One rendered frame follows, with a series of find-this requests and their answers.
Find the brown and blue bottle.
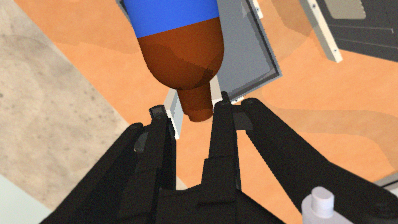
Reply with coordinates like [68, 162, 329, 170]
[123, 0, 224, 122]

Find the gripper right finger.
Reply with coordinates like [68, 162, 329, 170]
[192, 75, 398, 224]

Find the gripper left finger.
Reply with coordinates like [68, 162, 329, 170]
[39, 88, 184, 224]

